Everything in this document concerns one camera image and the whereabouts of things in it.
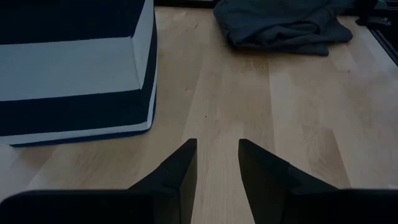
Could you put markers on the navy white-striped fabric bin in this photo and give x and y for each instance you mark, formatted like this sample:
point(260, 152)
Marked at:
point(68, 68)

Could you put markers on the dark grey garment white tag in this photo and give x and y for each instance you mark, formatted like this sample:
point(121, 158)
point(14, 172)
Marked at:
point(280, 28)

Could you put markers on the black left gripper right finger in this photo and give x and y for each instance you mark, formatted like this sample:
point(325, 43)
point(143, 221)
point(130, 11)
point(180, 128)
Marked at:
point(267, 193)

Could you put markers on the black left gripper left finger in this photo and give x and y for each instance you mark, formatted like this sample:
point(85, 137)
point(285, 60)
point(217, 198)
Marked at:
point(177, 193)

